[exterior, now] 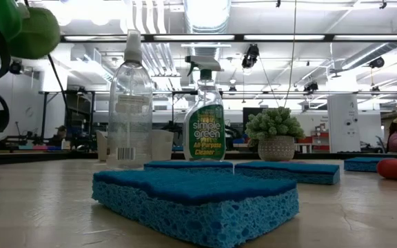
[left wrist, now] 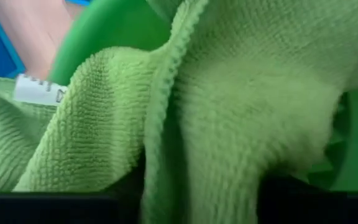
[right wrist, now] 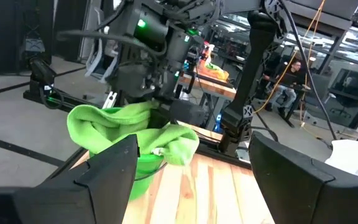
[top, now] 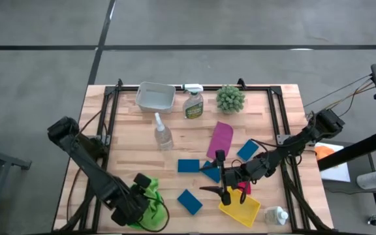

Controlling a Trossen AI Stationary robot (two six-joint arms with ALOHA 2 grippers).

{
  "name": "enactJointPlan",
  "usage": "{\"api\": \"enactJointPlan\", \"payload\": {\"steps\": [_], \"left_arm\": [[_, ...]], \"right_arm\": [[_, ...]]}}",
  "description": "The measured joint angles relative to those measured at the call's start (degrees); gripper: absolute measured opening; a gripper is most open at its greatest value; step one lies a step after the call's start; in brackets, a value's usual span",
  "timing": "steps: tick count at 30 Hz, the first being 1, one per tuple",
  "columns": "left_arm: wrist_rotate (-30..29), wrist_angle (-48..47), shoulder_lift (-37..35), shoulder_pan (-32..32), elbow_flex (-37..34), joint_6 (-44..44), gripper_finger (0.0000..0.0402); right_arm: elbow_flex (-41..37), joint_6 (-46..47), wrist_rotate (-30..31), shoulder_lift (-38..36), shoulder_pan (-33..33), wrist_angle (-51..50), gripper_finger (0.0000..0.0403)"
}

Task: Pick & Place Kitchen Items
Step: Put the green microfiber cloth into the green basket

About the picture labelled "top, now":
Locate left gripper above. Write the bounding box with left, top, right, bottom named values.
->
left=110, top=172, right=152, bottom=227

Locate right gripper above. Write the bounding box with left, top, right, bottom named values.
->
left=199, top=150, right=251, bottom=206

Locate blue sponge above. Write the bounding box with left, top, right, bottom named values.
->
left=177, top=159, right=201, bottom=173
left=202, top=160, right=223, bottom=183
left=236, top=139, right=260, bottom=163
left=176, top=189, right=204, bottom=216

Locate green plastic bucket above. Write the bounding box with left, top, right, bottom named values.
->
left=127, top=176, right=171, bottom=233

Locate red cloth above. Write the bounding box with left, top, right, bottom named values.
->
left=238, top=181, right=252, bottom=196

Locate magenta cloth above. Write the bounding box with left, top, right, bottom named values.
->
left=206, top=121, right=234, bottom=161

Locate yellow plastic basket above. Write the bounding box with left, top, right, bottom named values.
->
left=218, top=186, right=262, bottom=228

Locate clear spray bottle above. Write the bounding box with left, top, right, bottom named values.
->
left=153, top=112, right=175, bottom=151

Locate small white bottle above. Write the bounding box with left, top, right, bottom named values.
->
left=263, top=206, right=289, bottom=226

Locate Simple Green spray bottle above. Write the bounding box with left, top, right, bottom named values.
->
left=181, top=84, right=205, bottom=120

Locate potted succulent plant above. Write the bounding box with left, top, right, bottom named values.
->
left=215, top=84, right=246, bottom=114

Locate orange object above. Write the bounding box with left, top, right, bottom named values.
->
left=315, top=146, right=336, bottom=161

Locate white paper sheet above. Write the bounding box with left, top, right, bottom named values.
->
left=315, top=142, right=351, bottom=183

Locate grey metal table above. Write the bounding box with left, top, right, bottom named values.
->
left=0, top=140, right=32, bottom=235

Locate black metal beam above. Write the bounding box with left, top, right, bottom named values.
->
left=317, top=129, right=376, bottom=172

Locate white roll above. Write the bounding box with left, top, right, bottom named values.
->
left=356, top=169, right=376, bottom=191

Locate black table frame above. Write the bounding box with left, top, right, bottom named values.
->
left=54, top=78, right=334, bottom=234

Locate thin cable bundle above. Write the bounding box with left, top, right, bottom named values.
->
left=304, top=74, right=376, bottom=114

